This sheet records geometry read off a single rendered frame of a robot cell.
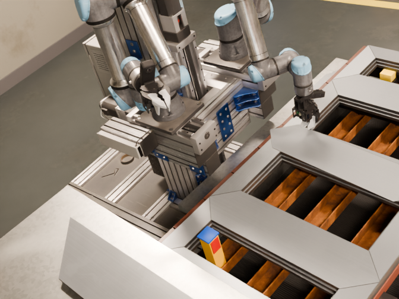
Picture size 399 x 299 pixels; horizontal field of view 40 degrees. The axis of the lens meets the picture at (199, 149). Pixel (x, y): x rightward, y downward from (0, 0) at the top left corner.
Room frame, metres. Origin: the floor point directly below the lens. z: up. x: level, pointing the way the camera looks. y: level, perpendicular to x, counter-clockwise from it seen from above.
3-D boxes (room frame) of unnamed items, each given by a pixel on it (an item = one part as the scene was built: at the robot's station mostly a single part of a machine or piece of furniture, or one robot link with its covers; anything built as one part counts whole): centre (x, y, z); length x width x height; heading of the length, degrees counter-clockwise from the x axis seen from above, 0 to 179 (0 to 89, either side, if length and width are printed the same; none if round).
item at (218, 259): (1.38, 0.06, 0.78); 0.05 x 0.05 x 0.19; 37
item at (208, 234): (1.38, 0.06, 0.88); 0.06 x 0.06 x 0.02; 37
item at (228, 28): (2.32, -0.30, 1.20); 0.13 x 0.12 x 0.14; 96
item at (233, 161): (2.10, -0.42, 0.67); 1.30 x 0.20 x 0.03; 127
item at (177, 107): (2.00, 0.08, 1.09); 0.15 x 0.15 x 0.10
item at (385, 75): (2.12, -0.97, 0.79); 0.06 x 0.05 x 0.04; 37
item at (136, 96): (1.71, 0.12, 1.34); 0.11 x 0.08 x 0.11; 105
